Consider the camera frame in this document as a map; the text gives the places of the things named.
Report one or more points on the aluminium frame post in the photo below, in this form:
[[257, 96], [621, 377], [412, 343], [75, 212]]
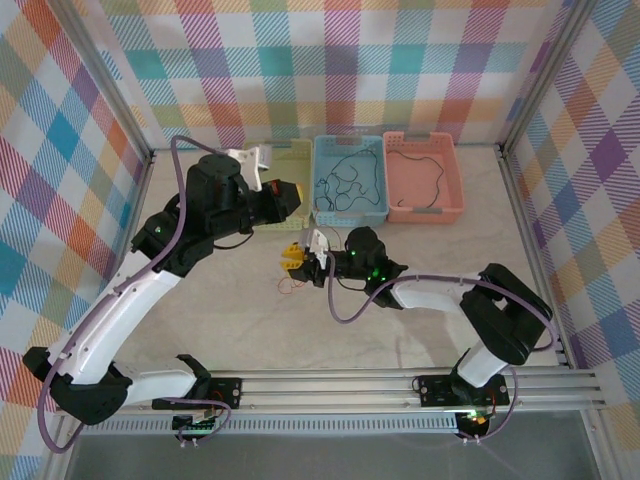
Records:
[[105, 80], [542, 75]]

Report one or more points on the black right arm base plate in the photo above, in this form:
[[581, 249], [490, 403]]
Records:
[[435, 390]]

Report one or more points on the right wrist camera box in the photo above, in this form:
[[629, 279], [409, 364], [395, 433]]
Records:
[[317, 245]]

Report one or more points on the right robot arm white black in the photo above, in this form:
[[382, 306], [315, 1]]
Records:
[[505, 315]]

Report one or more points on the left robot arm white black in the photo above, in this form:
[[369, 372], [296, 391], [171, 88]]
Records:
[[115, 320]]

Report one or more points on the pink plastic basket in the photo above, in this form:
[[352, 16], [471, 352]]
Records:
[[424, 175]]

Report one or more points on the controller board orange connector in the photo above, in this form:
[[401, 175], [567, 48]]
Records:
[[477, 421]]

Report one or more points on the thin aluminium floor rail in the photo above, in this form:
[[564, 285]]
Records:
[[170, 148]]

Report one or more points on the blue plastic basket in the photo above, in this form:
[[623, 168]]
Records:
[[350, 220]]

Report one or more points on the green plastic basket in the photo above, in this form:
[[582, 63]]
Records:
[[295, 165]]

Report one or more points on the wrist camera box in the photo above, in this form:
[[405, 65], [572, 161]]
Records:
[[317, 245], [247, 162]]

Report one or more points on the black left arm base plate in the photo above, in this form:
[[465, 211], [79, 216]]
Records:
[[227, 392]]

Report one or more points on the controller board green terminal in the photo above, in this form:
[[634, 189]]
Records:
[[197, 426]]

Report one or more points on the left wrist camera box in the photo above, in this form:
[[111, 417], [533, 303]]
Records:
[[247, 162]]

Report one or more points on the aluminium side floor rail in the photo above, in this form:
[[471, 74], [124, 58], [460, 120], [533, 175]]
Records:
[[135, 210], [530, 240]]

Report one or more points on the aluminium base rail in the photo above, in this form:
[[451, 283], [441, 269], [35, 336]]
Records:
[[325, 387]]

